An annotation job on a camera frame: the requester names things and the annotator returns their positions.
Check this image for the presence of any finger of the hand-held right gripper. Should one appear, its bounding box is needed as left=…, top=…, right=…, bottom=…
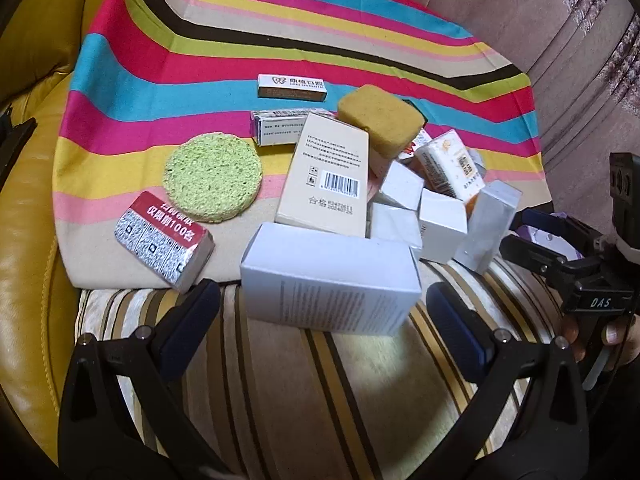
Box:
left=517, top=208, right=608, bottom=261
left=500, top=234, right=581, bottom=291

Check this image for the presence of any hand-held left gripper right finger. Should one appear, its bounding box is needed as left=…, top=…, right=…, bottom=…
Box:
left=425, top=281, right=591, bottom=480

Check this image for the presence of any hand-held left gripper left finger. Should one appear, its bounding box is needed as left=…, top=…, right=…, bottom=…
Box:
left=57, top=280, right=223, bottom=480

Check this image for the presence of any pale purple container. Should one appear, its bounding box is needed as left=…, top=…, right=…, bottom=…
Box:
left=515, top=212, right=586, bottom=261

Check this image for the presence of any white box with lettering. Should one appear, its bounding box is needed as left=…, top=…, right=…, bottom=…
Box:
left=419, top=187, right=470, bottom=265

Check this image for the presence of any red and silver box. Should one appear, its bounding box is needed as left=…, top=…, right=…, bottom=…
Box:
left=114, top=190, right=216, bottom=294

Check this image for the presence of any orange and white packet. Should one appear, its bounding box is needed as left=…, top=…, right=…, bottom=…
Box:
left=414, top=130, right=487, bottom=201

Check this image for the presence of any large white box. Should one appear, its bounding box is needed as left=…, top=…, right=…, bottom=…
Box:
left=239, top=222, right=423, bottom=336

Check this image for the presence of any green round sponge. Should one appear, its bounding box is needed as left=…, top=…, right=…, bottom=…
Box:
left=164, top=131, right=264, bottom=225

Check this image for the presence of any yellow rectangular sponge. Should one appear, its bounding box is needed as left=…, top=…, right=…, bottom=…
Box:
left=337, top=84, right=427, bottom=160

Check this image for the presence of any tall beige barcode box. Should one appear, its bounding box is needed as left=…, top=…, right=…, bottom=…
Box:
left=274, top=111, right=371, bottom=239

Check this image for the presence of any small white barcode box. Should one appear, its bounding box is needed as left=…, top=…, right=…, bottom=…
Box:
left=249, top=108, right=313, bottom=147

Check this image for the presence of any small white logo box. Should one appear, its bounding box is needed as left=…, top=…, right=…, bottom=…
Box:
left=256, top=73, right=328, bottom=102

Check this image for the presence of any person's right hand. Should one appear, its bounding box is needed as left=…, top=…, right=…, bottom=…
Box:
left=557, top=310, right=640, bottom=366

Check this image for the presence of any brown striped cushion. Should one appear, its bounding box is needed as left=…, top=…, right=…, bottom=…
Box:
left=75, top=255, right=591, bottom=480

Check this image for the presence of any pinkish velvet sofa cover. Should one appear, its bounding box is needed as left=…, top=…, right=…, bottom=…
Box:
left=320, top=0, right=640, bottom=221

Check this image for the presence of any yellow leather sofa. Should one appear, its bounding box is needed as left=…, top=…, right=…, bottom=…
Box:
left=0, top=0, right=146, bottom=480

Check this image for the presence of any black flat object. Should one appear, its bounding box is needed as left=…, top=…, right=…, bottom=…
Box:
left=0, top=105, right=38, bottom=186

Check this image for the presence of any colourful striped cloth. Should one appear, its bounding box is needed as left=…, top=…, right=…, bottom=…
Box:
left=52, top=0, right=551, bottom=291

